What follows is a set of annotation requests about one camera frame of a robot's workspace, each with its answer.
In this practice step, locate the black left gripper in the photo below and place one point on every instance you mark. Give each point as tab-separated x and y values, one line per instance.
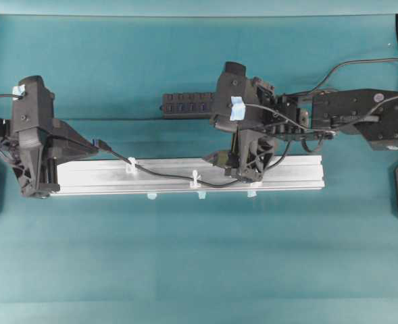
35	171

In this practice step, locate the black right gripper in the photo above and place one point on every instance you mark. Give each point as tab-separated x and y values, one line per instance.
254	143

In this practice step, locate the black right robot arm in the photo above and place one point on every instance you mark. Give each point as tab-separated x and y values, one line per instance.
370	113

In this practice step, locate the black USB hub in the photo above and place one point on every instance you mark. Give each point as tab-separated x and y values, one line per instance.
187	105

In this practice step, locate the aluminium extrusion rail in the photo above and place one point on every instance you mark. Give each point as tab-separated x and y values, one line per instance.
185	175

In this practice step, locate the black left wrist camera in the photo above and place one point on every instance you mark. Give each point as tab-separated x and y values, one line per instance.
32	115

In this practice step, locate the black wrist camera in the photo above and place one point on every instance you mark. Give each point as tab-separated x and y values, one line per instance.
231	84
32	115

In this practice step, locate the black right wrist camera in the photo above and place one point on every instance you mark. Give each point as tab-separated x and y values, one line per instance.
231	84

